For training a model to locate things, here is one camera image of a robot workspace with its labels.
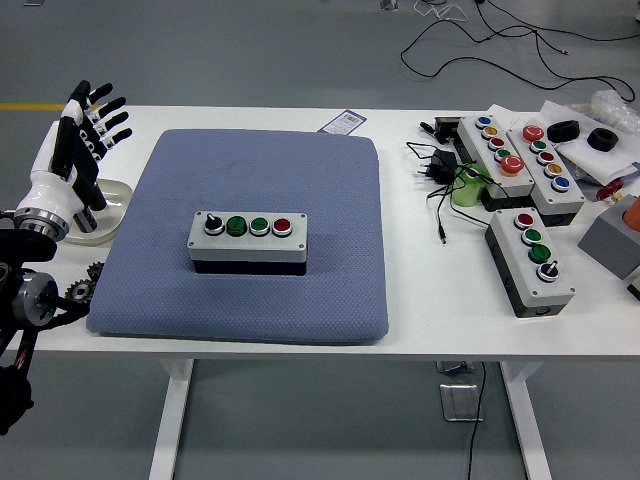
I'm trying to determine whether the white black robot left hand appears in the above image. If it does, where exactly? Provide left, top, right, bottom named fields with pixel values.
left=14, top=79, right=134, bottom=222

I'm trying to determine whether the grey four-button control box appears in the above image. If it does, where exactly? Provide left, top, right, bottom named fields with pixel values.
left=483, top=207, right=576, bottom=319
left=187, top=210, right=308, bottom=277

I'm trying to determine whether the black silver cylinder part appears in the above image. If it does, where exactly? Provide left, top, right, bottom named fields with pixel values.
left=73, top=208, right=100, bottom=235

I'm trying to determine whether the white oval dish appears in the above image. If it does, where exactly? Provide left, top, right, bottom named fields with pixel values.
left=62, top=179, right=134, bottom=246

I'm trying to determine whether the blue-grey textured mat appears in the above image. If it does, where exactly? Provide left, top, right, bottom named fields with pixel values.
left=85, top=128, right=391, bottom=347

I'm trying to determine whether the white table leg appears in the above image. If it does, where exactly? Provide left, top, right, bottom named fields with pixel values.
left=499, top=360, right=554, bottom=480
left=148, top=358, right=195, bottom=480

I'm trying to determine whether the purple barcode label card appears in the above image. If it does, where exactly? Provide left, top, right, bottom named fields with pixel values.
left=317, top=109, right=368, bottom=135

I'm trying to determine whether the black power adapter plug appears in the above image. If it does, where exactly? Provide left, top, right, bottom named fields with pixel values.
left=414, top=148, right=459, bottom=185

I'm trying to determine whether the small black device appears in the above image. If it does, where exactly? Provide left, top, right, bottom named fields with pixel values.
left=418, top=116, right=464, bottom=146

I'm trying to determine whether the light green plastic part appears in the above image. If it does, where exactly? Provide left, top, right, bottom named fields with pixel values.
left=451, top=167, right=494, bottom=209

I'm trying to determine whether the metal floor socket plate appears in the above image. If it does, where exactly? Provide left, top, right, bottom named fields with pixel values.
left=438, top=382, right=485, bottom=424

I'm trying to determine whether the white paper sheet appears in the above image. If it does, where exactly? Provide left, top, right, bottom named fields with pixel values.
left=487, top=101, right=640, bottom=186

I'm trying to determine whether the grey block box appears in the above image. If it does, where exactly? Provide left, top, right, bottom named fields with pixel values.
left=577, top=194, right=640, bottom=281

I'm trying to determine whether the clear bubble wrap bag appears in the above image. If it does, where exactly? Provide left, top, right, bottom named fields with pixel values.
left=569, top=89, right=640, bottom=134

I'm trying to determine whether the blue white tape strip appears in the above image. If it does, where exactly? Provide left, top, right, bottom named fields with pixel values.
left=607, top=160, right=640, bottom=186

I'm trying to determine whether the thin black adapter cable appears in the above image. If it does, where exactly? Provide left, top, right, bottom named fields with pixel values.
left=405, top=141, right=494, bottom=246

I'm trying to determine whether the white floor cable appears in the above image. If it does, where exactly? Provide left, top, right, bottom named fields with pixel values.
left=413, top=0, right=471, bottom=24

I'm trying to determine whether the black hanging power cable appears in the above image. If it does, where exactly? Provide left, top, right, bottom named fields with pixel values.
left=465, top=360, right=489, bottom=480

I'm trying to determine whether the black foam ring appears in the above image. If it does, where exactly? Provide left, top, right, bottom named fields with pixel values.
left=546, top=119, right=582, bottom=145
left=586, top=128, right=621, bottom=151

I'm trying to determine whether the long black floor cable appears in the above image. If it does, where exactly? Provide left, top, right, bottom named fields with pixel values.
left=399, top=0, right=640, bottom=104

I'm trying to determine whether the red valve handle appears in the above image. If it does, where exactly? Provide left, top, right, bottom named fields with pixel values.
left=596, top=180, right=626, bottom=202

